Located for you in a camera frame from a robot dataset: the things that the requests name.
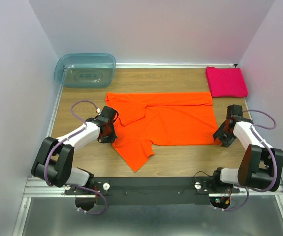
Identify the teal plastic basin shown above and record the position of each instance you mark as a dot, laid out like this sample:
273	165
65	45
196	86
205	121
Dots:
85	70

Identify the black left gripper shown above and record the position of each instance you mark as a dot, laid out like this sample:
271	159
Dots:
111	138

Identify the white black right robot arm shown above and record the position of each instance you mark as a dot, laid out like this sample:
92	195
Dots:
261	166

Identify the orange t shirt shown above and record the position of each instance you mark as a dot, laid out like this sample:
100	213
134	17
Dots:
164	119

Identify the folded pink t shirt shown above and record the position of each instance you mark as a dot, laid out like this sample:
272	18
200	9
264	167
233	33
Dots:
226	82

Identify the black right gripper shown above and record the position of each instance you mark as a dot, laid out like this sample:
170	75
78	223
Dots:
226	142

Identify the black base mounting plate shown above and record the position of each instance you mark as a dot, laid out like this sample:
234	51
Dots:
151	191

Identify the aluminium frame rail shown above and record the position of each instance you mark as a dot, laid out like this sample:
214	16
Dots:
37	188

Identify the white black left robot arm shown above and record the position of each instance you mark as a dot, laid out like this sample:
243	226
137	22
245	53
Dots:
54	160

